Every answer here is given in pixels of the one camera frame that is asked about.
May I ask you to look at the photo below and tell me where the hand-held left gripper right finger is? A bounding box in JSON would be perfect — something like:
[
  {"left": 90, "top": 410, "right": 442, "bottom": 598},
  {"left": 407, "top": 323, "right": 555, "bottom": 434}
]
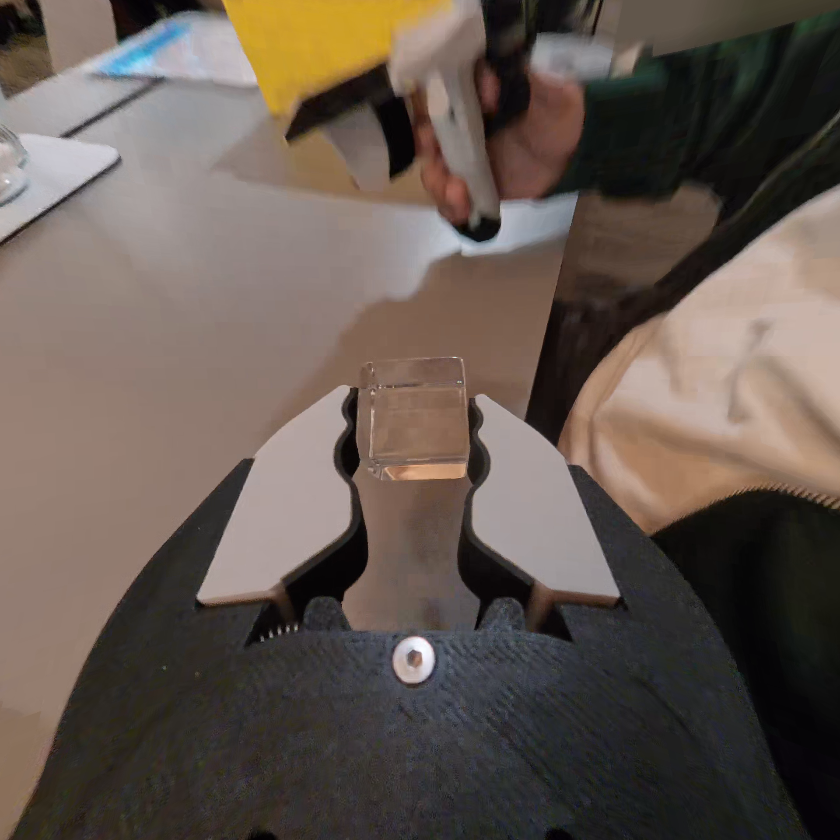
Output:
[{"left": 465, "top": 394, "right": 622, "bottom": 627}]

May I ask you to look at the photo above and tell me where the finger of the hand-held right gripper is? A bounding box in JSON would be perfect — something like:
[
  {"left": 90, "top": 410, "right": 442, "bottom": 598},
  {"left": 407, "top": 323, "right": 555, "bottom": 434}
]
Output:
[{"left": 285, "top": 66, "right": 417, "bottom": 193}]

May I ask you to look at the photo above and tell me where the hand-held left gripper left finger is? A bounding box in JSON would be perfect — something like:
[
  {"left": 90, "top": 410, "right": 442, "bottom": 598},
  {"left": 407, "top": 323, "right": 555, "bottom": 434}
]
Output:
[{"left": 197, "top": 386, "right": 368, "bottom": 621}]

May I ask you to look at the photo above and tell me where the clear acrylic cube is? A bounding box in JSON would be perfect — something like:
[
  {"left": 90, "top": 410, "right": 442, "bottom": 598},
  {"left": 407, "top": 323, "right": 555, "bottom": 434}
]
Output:
[{"left": 357, "top": 356, "right": 470, "bottom": 482}]

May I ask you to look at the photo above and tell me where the person's right forearm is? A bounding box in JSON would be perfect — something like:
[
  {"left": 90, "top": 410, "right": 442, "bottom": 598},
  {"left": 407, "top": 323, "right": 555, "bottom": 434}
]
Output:
[{"left": 556, "top": 12, "right": 840, "bottom": 221}]

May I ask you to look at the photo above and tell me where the person's right hand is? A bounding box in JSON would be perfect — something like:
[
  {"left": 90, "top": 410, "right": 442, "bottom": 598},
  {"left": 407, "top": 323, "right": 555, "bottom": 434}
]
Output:
[{"left": 413, "top": 60, "right": 586, "bottom": 228}]

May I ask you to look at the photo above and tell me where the yellow plastic bin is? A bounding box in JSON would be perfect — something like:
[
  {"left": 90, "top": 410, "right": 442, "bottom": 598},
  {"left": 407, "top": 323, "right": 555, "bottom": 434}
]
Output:
[{"left": 222, "top": 0, "right": 455, "bottom": 117}]

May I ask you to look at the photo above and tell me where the blue and white packet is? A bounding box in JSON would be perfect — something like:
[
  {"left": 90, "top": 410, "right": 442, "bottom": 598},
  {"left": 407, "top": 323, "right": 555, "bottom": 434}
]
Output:
[{"left": 91, "top": 16, "right": 259, "bottom": 88}]

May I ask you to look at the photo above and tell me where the person's white shirt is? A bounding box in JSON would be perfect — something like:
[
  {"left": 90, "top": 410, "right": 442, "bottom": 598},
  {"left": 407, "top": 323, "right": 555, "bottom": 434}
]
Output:
[{"left": 558, "top": 187, "right": 840, "bottom": 538}]

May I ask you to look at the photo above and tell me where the person's dark green jacket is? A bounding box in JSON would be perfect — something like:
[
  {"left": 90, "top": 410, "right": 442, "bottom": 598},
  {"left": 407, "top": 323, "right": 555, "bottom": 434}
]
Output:
[{"left": 525, "top": 118, "right": 840, "bottom": 840}]

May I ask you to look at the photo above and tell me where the white mat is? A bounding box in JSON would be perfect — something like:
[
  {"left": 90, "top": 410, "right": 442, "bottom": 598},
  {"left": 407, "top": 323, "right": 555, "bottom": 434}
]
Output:
[{"left": 0, "top": 134, "right": 123, "bottom": 245}]

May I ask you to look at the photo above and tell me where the clear glass jar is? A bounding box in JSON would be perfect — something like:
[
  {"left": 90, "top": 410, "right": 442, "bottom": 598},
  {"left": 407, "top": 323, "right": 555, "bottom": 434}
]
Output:
[{"left": 0, "top": 123, "right": 32, "bottom": 206}]

